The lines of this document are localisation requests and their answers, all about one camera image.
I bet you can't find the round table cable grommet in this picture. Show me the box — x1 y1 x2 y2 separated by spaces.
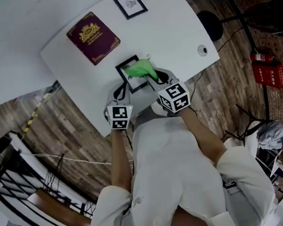
197 44 209 57

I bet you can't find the person's right forearm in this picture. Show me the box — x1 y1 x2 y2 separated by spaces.
178 105 229 169

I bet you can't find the black metal shelf rack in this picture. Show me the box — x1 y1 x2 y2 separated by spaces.
0 124 93 226

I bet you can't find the person's left forearm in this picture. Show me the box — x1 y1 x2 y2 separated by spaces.
106 127 135 195

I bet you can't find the brown wooden bench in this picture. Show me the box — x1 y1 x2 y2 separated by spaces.
26 184 93 226

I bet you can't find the red fire extinguisher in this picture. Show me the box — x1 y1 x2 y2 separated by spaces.
249 46 275 65

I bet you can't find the black tripod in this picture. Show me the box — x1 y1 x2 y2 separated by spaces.
41 153 68 196

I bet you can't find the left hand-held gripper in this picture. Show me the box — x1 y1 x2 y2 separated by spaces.
101 80 136 132

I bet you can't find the black picture frame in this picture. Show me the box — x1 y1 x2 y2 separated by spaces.
112 0 149 21
114 53 153 95

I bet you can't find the black round stool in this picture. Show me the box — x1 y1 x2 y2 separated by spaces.
196 8 225 43

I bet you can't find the black floor cable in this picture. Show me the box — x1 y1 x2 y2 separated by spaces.
213 26 248 53

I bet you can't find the black metal table frame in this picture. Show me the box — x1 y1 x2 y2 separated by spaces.
184 0 258 55

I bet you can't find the black metal chair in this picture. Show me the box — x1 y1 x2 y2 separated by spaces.
221 100 272 148

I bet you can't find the person's white shirt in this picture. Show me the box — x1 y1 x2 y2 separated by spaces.
82 106 282 226

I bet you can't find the yellow black striped tape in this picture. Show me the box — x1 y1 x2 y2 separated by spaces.
16 92 51 142

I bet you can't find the green cloth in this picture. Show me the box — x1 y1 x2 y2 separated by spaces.
123 53 159 84

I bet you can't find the maroon book with gold ornament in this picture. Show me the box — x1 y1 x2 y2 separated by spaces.
64 9 123 69

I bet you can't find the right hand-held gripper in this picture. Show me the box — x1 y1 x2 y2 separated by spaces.
146 65 192 116

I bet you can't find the white rope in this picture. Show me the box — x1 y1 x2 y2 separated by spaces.
33 146 112 172

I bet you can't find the red fire extinguisher box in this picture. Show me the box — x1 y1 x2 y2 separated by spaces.
251 59 283 92

